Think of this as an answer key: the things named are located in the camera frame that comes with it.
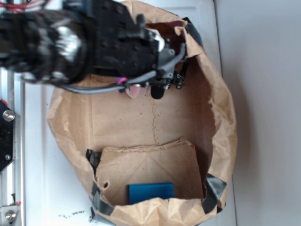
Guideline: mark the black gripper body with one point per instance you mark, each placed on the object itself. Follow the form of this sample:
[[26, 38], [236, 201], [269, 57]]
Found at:
[[172, 62]]

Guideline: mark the pink plush bunny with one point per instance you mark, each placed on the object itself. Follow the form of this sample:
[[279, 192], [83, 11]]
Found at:
[[133, 91]]

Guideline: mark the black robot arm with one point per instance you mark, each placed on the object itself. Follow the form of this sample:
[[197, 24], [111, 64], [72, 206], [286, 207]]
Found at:
[[87, 47]]

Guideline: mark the black round microphone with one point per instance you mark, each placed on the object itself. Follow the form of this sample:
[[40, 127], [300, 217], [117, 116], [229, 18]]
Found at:
[[157, 92]]

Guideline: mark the brown paper bag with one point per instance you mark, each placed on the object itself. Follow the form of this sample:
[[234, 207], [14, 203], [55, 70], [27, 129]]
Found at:
[[188, 138]]

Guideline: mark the blue block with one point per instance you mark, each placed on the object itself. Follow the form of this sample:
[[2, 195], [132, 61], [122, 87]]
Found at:
[[142, 192]]

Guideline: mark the black mounting plate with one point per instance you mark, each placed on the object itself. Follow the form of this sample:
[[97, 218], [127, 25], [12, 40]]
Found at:
[[7, 120]]

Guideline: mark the aluminium frame rail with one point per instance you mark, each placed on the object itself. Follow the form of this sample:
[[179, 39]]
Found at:
[[12, 178]]

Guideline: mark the silver corner bracket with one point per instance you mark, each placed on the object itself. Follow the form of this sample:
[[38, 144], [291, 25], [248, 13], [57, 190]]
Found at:
[[10, 216]]

